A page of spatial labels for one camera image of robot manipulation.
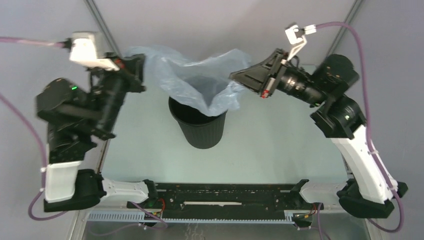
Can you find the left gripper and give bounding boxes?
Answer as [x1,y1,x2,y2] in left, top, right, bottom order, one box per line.
[92,51,152,135]

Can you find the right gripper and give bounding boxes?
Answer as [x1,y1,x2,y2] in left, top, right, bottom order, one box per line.
[229,48,327,108]

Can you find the blue plastic trash bag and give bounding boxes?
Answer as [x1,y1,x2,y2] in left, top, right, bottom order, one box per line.
[124,45,252,117]

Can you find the black trash bin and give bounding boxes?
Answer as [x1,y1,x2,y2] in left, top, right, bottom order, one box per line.
[168,97,227,150]

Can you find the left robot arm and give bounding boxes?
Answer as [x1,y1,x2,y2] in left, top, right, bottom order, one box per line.
[36,53,159,213]

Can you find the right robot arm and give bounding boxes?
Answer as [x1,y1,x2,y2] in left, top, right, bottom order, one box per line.
[229,48,408,219]

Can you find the small circuit board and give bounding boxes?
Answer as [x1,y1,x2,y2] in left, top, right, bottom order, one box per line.
[144,212,162,221]

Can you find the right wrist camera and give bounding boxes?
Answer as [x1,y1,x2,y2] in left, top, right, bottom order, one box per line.
[281,22,317,65]

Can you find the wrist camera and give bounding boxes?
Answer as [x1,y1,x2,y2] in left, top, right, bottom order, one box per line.
[69,31,119,72]
[281,22,317,65]

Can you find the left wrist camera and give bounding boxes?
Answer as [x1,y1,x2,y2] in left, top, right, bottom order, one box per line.
[69,31,119,72]

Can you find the left corner frame post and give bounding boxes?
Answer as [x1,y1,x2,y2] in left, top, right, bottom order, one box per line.
[83,0,121,56]

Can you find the corner frame post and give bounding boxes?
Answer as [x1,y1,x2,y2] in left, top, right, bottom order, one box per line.
[326,0,364,56]
[83,0,121,56]

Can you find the right corner frame post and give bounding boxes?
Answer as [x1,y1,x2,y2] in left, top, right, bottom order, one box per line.
[326,0,364,56]

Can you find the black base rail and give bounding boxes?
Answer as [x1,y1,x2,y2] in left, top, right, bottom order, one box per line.
[127,181,332,222]

